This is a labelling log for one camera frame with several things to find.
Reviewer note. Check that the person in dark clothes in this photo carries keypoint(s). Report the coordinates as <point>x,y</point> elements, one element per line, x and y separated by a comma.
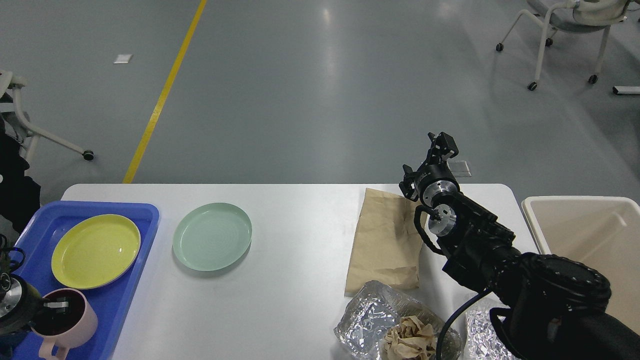
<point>20,196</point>

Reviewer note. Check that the clear plastic piece on floor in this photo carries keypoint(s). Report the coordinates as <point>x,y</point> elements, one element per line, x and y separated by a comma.
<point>459,169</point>

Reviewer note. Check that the brown paper bag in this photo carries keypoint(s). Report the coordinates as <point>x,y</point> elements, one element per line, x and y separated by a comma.
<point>386,245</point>

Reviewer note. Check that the white chair right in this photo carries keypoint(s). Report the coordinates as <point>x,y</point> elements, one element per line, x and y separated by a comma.
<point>574,17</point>

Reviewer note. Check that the pink mug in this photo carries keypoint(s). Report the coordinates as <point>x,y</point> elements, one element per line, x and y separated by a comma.
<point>70,331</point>

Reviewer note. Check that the white bar on floor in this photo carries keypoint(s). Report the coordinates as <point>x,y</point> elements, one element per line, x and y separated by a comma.
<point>621,90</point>

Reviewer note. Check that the crumpled aluminium foil piece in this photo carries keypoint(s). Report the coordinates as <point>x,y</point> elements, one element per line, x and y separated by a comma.
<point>482,342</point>

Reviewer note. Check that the white chair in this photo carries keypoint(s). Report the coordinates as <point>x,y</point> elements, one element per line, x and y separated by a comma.
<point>574,17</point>
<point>11,93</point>

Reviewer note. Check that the beige plastic bin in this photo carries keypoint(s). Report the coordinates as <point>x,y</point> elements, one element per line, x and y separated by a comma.
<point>602,232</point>

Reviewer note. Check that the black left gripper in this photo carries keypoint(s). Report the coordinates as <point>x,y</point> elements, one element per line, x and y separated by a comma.
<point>21,303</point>

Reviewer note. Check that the white chair left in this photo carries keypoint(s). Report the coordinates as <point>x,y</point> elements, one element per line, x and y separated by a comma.
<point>11,93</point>

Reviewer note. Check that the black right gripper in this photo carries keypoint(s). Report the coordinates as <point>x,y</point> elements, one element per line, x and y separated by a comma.
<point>434,179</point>

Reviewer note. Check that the white paper scrap on floor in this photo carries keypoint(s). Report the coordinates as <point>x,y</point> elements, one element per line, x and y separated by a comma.
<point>122,59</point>

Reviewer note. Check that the aluminium foil tray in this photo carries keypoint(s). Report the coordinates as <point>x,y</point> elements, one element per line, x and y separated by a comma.
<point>370,314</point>

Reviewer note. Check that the crumpled brown paper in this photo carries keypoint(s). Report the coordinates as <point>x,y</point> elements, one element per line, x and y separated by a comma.
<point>410,339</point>

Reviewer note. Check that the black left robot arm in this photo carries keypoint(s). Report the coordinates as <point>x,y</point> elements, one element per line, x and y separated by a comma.
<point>12,259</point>

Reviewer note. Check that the light green plate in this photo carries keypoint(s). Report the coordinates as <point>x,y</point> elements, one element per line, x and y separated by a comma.
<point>212,237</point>

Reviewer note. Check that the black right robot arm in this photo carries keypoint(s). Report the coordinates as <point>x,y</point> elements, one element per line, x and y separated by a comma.
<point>554,308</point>

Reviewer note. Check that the yellow plate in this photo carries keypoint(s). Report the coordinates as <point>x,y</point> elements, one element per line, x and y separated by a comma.
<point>96,252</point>

